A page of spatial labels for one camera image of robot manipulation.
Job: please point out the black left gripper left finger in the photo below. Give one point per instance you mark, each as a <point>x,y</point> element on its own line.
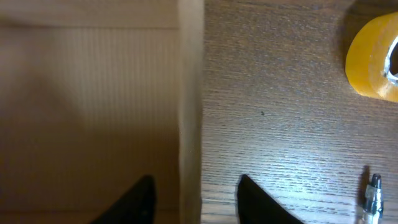
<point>136,206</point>

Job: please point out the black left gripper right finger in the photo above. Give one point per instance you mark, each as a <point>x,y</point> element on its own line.
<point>255,206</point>

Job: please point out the cardboard box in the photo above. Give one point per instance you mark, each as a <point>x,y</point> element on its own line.
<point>94,95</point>

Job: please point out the black clear pen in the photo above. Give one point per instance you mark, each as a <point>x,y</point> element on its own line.
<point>373,207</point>

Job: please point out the yellow tape roll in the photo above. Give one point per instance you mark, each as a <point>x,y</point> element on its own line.
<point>368,60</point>

